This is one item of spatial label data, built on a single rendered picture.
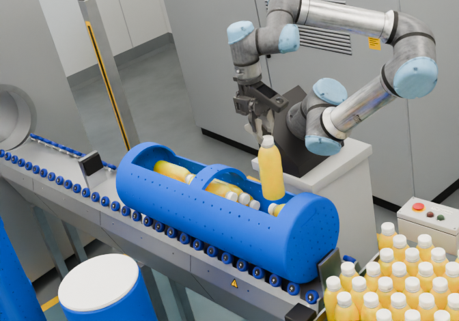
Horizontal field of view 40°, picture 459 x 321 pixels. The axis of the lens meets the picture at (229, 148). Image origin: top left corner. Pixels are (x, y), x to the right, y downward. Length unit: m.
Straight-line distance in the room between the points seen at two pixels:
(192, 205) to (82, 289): 0.46
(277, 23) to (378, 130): 1.97
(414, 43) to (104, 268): 1.26
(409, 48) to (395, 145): 1.83
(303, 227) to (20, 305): 1.50
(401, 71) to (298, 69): 2.16
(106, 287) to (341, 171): 0.90
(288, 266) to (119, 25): 5.57
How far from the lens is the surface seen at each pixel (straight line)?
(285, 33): 1.72
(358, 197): 2.41
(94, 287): 2.19
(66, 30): 6.96
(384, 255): 1.92
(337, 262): 2.06
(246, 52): 1.75
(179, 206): 2.22
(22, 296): 3.00
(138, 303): 2.18
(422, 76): 1.78
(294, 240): 1.93
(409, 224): 2.09
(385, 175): 3.78
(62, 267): 3.89
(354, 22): 1.84
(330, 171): 2.23
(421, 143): 3.63
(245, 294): 2.23
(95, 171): 2.94
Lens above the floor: 2.33
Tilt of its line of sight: 28 degrees down
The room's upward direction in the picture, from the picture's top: 13 degrees counter-clockwise
